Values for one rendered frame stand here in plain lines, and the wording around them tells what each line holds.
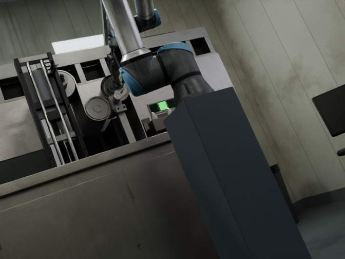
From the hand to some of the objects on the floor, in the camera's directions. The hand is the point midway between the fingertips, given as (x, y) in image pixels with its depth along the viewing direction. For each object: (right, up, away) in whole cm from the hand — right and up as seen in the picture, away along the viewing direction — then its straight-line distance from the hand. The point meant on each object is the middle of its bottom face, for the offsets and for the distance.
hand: (121, 84), depth 192 cm
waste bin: (+135, -122, +203) cm, 273 cm away
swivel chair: (+195, -75, +96) cm, 230 cm away
